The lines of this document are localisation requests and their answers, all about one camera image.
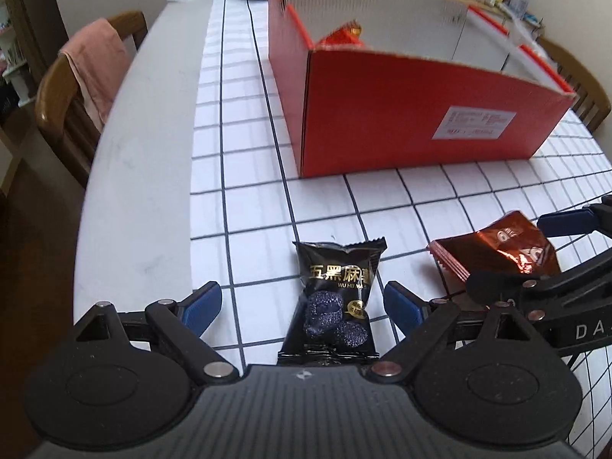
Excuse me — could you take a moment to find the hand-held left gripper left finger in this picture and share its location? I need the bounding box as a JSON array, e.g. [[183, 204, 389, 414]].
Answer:
[[72, 281, 240, 386]]

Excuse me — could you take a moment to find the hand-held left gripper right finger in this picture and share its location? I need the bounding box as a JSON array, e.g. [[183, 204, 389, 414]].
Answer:
[[366, 281, 558, 386]]

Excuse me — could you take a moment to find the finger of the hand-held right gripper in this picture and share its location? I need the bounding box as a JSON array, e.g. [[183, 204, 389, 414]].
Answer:
[[466, 247, 612, 306], [536, 194, 612, 239]]

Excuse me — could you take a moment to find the brown foil snack packet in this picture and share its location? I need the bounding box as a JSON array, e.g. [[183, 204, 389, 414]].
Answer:
[[427, 209, 561, 292]]

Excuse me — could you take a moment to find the black snack packet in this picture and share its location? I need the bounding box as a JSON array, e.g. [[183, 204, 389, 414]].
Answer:
[[277, 238, 387, 366]]

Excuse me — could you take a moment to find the red cardboard box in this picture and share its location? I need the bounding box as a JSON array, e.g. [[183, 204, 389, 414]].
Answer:
[[267, 0, 577, 179]]

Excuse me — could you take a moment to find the red snack packet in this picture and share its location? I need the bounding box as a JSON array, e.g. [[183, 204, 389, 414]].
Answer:
[[313, 26, 365, 49]]

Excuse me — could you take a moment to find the white checked tablecloth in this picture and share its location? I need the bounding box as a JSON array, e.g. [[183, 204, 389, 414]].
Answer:
[[189, 0, 612, 455]]

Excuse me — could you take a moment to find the wooden slatted chair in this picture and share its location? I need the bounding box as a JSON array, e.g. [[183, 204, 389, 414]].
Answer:
[[535, 36, 612, 132]]

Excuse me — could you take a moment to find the wooden chair with towel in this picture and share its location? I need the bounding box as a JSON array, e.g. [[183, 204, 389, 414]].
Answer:
[[36, 11, 149, 187]]

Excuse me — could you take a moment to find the pink towel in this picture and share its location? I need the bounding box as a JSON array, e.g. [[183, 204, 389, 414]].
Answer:
[[58, 18, 132, 130]]

